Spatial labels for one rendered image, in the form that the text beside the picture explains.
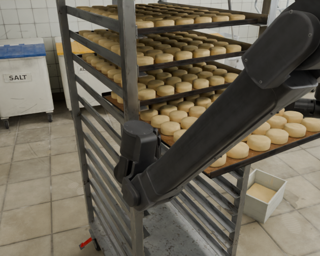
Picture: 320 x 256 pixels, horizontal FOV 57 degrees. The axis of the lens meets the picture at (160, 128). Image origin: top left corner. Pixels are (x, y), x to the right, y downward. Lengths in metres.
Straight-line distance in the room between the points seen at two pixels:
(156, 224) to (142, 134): 1.18
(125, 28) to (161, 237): 1.18
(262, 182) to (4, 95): 2.39
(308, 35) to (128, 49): 0.49
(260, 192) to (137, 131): 1.66
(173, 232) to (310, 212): 0.95
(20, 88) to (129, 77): 2.46
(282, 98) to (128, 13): 0.45
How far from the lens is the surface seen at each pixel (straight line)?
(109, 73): 1.01
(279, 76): 0.28
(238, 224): 1.32
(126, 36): 0.69
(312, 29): 0.27
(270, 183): 2.18
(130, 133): 0.54
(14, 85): 3.12
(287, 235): 1.98
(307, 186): 2.42
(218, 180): 1.27
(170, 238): 1.62
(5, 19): 3.65
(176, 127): 0.73
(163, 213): 1.75
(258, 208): 1.95
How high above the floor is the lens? 1.34
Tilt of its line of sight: 27 degrees down
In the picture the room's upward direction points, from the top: straight up
